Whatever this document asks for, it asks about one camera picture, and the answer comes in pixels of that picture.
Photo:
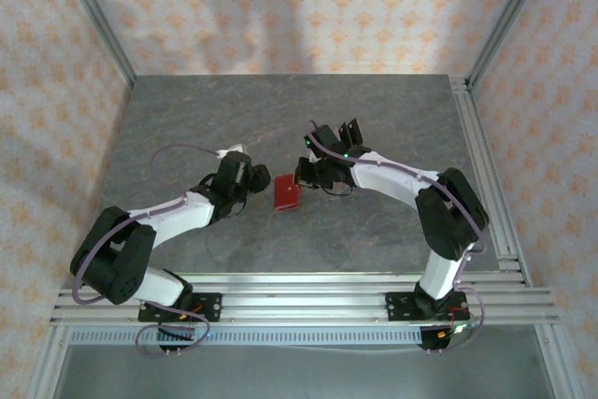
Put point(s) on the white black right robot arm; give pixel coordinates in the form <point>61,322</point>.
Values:
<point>388,179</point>

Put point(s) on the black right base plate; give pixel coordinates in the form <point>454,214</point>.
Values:
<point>397,308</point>

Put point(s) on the aluminium side rail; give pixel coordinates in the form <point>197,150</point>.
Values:
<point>481,161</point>

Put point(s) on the black base electronics box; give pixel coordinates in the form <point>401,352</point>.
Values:
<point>434,340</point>

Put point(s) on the aluminium frame leg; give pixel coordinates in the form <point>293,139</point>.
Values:
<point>46,366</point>
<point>556,366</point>

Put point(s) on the aluminium frame post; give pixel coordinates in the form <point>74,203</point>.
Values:
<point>509,11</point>
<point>93,11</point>

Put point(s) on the aluminium mounting rail beam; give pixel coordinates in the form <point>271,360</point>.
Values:
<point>303,305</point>

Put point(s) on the black card stand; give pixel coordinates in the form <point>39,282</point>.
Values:
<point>355,130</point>

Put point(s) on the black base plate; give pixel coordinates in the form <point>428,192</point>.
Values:
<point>397,308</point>
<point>210,308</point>

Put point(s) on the grey metal shelf panel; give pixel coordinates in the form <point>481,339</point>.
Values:
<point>303,375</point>

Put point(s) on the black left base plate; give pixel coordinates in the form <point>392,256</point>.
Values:
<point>210,308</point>

